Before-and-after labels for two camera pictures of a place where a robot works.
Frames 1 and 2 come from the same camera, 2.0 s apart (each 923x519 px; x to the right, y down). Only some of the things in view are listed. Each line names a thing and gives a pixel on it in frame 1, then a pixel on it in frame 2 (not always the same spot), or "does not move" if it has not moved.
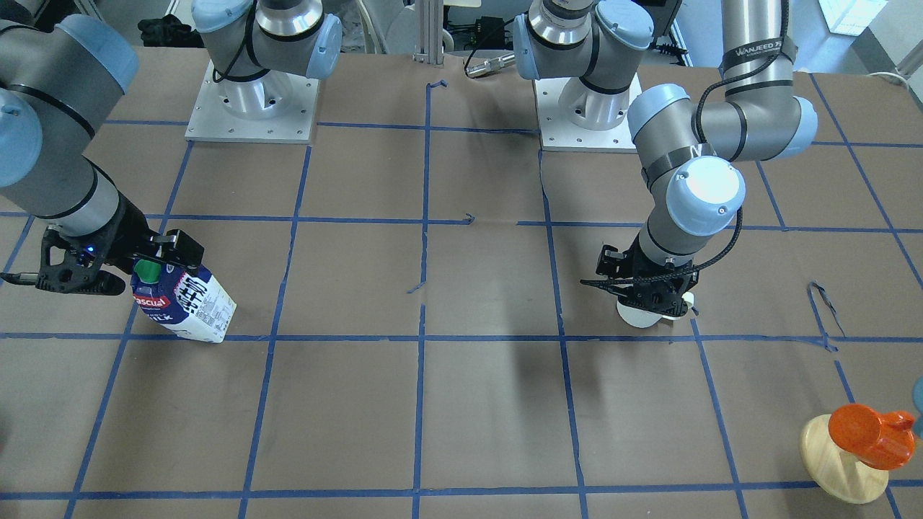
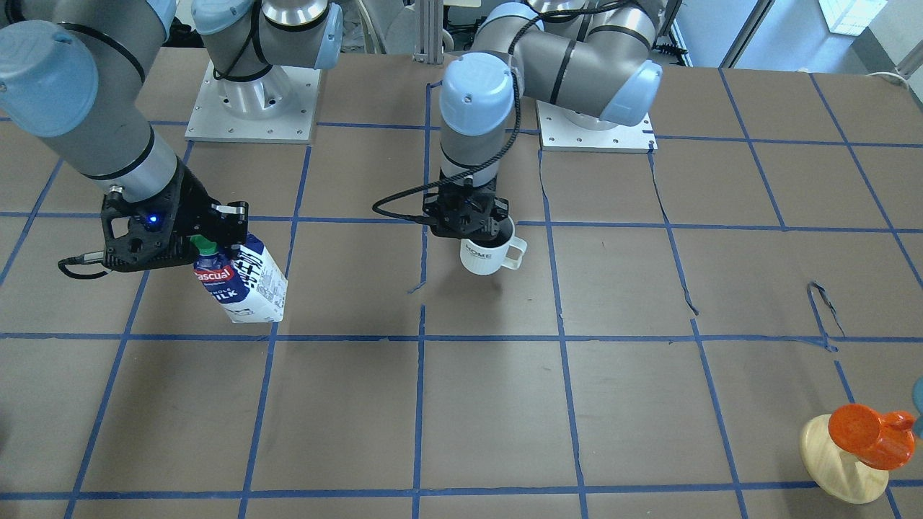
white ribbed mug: (642, 319) to (487, 256)
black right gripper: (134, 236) to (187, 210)
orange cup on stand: (884, 440) does not move
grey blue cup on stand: (917, 397) does not move
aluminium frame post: (429, 32) does not move
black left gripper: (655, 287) to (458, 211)
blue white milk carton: (190, 302) to (251, 287)
